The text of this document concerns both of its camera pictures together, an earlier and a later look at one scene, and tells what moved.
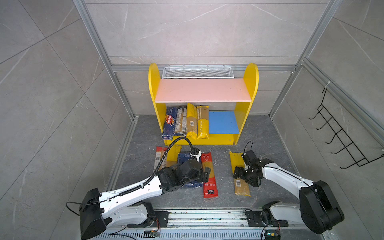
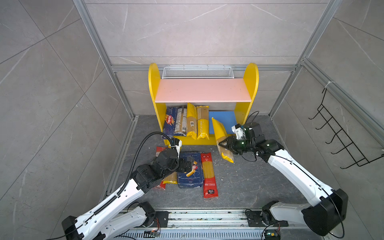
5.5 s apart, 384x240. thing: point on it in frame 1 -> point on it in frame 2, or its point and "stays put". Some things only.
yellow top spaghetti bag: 241,187 -> 221,134
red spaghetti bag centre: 209,188 stays put
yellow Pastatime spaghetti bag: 203,122 stays put
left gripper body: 200,176 -> 182,167
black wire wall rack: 340,136 stays put
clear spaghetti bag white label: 180,128 stays put
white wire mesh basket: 197,72 stays put
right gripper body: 246,175 -> 243,145
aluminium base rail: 209,224 stays put
